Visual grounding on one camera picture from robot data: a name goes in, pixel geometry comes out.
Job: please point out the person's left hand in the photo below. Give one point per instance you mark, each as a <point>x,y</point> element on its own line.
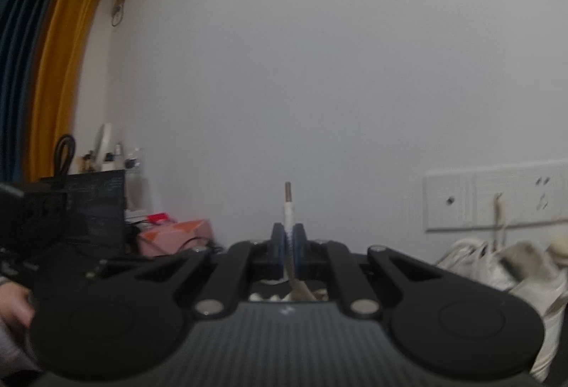
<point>15,302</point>

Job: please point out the blue curtain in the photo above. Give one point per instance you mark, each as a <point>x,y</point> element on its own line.
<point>22,59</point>

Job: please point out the white oval object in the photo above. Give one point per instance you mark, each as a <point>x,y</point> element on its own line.
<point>106,147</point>

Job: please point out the white network wall plate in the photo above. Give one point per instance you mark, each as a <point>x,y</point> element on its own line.
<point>483,209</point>

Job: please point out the clear glass jar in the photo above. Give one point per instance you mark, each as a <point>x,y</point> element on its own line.
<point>133,161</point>

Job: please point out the person's left forearm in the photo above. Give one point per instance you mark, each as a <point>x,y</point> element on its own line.
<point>13,347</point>

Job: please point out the white power socket plate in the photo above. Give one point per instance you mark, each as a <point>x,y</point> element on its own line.
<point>554,192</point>

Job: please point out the yellow curtain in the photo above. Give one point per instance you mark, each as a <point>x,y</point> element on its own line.
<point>62,72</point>

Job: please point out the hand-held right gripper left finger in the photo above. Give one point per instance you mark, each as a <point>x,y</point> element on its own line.
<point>279,254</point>

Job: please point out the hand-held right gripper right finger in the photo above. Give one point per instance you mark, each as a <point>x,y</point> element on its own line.
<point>299,254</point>

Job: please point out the pink cardboard box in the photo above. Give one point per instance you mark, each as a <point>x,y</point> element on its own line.
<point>164,238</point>

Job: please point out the small red box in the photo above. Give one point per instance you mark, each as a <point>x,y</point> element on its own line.
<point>158,219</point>

